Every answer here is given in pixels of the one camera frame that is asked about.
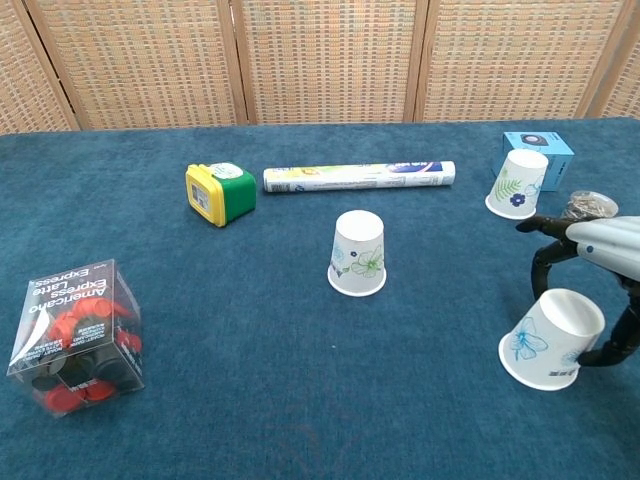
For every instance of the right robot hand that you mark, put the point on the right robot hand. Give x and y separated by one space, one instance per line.
610 245

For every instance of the white cup fern leaf print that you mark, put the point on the white cup fern leaf print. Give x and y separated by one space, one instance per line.
515 185

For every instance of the white cup blue butterfly print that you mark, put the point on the white cup blue butterfly print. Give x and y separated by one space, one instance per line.
545 345

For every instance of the clear jar of paper clips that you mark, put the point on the clear jar of paper clips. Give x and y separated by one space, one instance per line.
590 202

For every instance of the light blue cardboard box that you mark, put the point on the light blue cardboard box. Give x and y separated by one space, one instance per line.
557 160

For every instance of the white cup green flower print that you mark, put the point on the white cup green flower print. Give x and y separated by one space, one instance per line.
357 255

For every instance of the white plastic wrap roll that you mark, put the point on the white plastic wrap roll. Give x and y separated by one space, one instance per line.
350 177

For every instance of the woven rattan folding screen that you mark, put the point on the woven rattan folding screen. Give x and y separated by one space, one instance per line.
320 60

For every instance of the dark blue table mat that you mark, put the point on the dark blue table mat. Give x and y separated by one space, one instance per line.
250 375

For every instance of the green yellow plastic container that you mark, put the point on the green yellow plastic container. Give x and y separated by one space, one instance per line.
225 195

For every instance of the clear coffee capsule box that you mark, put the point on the clear coffee capsule box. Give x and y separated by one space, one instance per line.
75 340

